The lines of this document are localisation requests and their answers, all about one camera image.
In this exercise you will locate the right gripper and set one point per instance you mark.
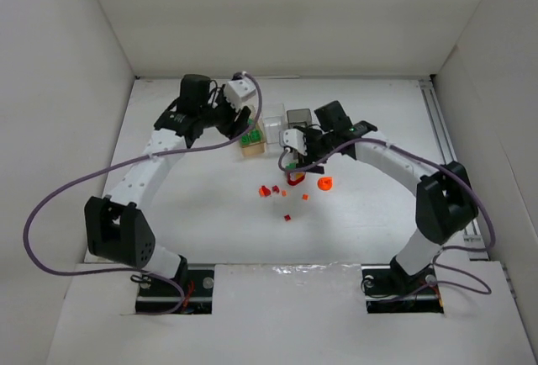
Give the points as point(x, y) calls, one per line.
point(308, 156)

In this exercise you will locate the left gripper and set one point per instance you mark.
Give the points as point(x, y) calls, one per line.
point(234, 122)

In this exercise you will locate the red flower lego piece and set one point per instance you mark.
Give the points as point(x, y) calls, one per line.
point(295, 178)

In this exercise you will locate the green long lego brick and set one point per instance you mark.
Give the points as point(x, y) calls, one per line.
point(245, 140)

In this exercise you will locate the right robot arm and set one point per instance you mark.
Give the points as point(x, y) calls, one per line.
point(444, 200)

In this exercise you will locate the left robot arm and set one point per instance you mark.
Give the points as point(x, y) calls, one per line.
point(117, 229)

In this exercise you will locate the grey translucent container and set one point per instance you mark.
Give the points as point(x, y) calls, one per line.
point(301, 117)

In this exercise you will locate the orange round lego piece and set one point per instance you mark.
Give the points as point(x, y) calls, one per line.
point(325, 183)

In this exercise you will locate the orange translucent container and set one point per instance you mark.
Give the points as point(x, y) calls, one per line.
point(255, 149)

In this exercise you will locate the clear container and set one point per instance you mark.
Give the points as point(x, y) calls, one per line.
point(274, 122)

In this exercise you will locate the orange red lego piece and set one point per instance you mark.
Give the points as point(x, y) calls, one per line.
point(264, 191)

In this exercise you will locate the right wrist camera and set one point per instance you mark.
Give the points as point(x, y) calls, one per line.
point(294, 139)

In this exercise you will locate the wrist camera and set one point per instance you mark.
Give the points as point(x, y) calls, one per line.
point(294, 139)
point(238, 91)

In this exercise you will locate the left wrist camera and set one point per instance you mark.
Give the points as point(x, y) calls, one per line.
point(238, 91)

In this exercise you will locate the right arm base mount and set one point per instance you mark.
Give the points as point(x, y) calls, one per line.
point(387, 293)

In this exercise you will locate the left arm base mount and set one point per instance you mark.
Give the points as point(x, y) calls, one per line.
point(156, 297)

